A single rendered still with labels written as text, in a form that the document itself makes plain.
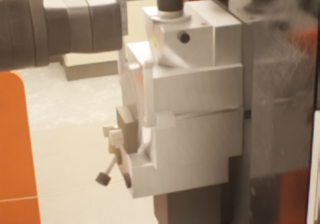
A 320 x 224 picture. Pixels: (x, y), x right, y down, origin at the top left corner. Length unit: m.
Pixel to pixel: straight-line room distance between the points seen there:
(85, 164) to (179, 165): 0.95
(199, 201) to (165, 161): 0.08
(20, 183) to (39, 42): 0.51
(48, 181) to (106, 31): 0.97
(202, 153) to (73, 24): 0.18
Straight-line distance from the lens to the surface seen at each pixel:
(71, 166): 1.60
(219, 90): 0.65
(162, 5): 0.65
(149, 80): 0.62
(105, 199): 1.47
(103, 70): 4.01
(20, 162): 1.07
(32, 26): 0.60
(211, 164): 0.70
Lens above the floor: 1.49
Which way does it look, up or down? 23 degrees down
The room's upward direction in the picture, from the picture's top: 2 degrees counter-clockwise
